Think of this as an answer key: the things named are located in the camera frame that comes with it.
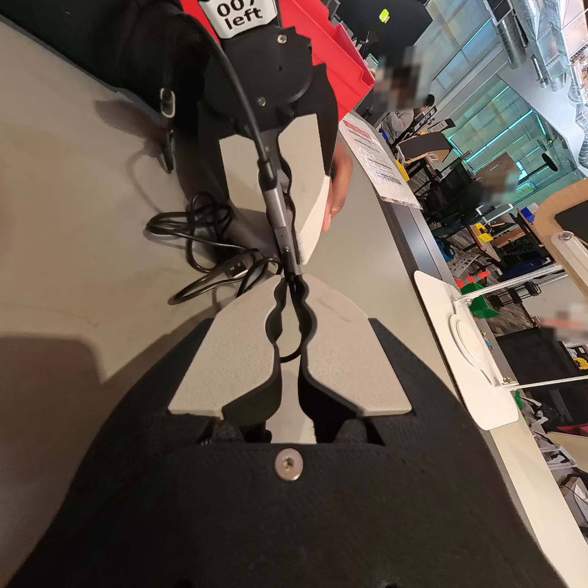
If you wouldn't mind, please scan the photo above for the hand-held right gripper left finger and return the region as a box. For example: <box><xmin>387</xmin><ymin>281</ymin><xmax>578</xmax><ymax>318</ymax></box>
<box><xmin>168</xmin><ymin>275</ymin><xmax>283</xmax><ymax>420</ymax></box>

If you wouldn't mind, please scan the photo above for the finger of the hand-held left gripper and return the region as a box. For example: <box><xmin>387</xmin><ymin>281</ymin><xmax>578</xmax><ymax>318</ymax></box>
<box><xmin>219</xmin><ymin>132</ymin><xmax>277</xmax><ymax>217</ymax></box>
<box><xmin>276</xmin><ymin>114</ymin><xmax>332</xmax><ymax>267</ymax></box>

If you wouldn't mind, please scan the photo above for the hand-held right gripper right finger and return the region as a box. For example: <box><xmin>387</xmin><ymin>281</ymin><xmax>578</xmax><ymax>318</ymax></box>
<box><xmin>298</xmin><ymin>275</ymin><xmax>413</xmax><ymax>418</ymax></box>

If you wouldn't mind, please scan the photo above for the grey usb hub with cable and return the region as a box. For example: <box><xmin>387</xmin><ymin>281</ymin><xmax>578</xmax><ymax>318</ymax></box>
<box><xmin>201</xmin><ymin>28</ymin><xmax>306</xmax><ymax>279</ymax></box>

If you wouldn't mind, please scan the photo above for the black usb-c cable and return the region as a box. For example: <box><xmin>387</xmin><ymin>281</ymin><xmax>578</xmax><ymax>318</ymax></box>
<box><xmin>145</xmin><ymin>191</ymin><xmax>319</xmax><ymax>364</ymax></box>

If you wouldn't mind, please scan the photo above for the person's left forearm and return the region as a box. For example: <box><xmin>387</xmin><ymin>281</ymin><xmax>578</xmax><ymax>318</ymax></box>
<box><xmin>0</xmin><ymin>0</ymin><xmax>222</xmax><ymax>138</ymax></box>

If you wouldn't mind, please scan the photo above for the person's left hand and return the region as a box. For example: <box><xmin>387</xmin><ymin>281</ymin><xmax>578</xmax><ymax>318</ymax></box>
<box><xmin>322</xmin><ymin>135</ymin><xmax>354</xmax><ymax>233</ymax></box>

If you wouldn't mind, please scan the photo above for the red plastic bin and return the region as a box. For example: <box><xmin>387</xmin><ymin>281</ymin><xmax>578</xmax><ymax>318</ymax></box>
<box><xmin>179</xmin><ymin>0</ymin><xmax>376</xmax><ymax>124</ymax></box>

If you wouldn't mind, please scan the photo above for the laminated paper sheet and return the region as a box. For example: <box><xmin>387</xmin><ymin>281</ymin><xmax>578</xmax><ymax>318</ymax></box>
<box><xmin>339</xmin><ymin>115</ymin><xmax>424</xmax><ymax>210</ymax></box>

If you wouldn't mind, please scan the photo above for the green plastic bin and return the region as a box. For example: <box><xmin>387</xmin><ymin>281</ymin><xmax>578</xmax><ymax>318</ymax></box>
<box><xmin>459</xmin><ymin>282</ymin><xmax>501</xmax><ymax>320</ymax></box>

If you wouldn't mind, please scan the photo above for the black monitor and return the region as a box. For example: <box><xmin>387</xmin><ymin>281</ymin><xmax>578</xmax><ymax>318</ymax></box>
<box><xmin>496</xmin><ymin>328</ymin><xmax>588</xmax><ymax>391</ymax></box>

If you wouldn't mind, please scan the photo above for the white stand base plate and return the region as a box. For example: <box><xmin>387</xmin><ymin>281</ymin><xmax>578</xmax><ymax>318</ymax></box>
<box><xmin>413</xmin><ymin>269</ymin><xmax>521</xmax><ymax>431</ymax></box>

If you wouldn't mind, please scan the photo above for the silver ventilation duct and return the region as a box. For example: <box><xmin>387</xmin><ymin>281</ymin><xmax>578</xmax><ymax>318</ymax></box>
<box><xmin>482</xmin><ymin>0</ymin><xmax>552</xmax><ymax>88</ymax></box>

